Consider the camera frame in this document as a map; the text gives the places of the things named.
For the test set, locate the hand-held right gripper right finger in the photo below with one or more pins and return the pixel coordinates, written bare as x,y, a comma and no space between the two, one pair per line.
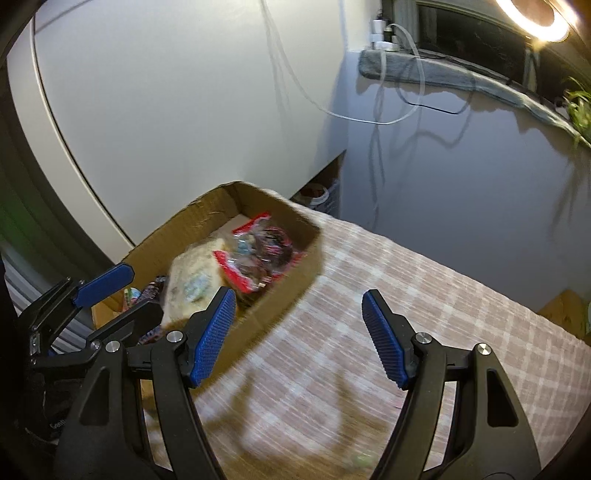
385,341

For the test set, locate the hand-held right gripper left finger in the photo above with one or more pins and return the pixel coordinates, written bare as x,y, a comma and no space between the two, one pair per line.
210,339

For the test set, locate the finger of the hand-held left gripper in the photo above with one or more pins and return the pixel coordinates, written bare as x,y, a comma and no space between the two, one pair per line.
106,284
134,321

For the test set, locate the black and white candy wrapper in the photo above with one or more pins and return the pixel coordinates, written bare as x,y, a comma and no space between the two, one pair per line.
152,290

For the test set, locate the pale snack packet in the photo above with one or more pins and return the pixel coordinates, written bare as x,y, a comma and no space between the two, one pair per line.
194,281

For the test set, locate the brown cardboard box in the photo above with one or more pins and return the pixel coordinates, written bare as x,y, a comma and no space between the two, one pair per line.
277,300

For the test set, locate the red snack bag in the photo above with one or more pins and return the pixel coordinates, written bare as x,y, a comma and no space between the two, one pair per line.
258,258

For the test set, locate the orange egg-shaped candy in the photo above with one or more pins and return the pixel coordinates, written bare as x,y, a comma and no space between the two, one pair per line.
132,296

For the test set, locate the checked beige tablecloth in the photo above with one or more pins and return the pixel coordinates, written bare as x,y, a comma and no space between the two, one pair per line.
323,277

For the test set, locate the grey ribbed panel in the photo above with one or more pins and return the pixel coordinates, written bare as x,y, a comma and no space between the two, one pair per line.
11,261

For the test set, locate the white plastic jar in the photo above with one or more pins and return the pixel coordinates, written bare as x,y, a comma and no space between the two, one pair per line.
318,196

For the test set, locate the small brown box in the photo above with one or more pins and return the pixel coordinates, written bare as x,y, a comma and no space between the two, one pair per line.
563,309

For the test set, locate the white cabinet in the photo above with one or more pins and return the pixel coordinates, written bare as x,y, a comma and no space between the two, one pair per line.
184,115

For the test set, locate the grey window sill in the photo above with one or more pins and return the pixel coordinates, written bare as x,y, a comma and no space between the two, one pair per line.
438,76

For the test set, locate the green potted plant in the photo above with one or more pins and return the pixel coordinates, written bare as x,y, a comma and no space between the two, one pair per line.
579,106

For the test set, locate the black charger plug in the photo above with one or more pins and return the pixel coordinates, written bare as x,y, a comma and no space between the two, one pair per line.
390,34

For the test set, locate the dark window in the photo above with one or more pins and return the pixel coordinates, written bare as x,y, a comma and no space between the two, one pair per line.
461,37

